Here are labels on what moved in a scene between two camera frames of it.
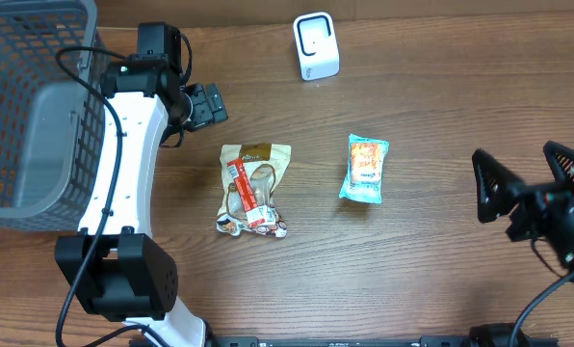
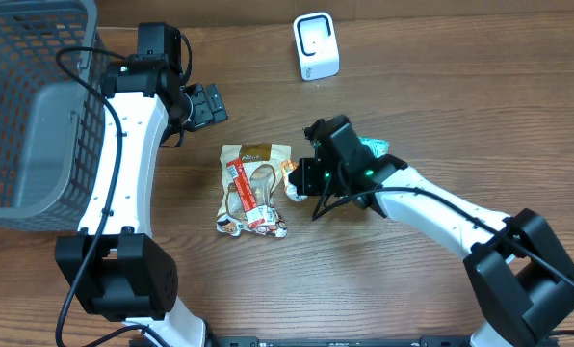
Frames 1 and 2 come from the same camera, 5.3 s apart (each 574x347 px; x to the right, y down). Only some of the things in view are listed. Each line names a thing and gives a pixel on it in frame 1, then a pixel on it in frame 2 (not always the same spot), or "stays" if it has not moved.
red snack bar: x=255 y=213 stays
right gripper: x=537 y=206 -> x=298 y=178
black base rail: x=377 y=341 stays
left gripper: x=206 y=108 stays
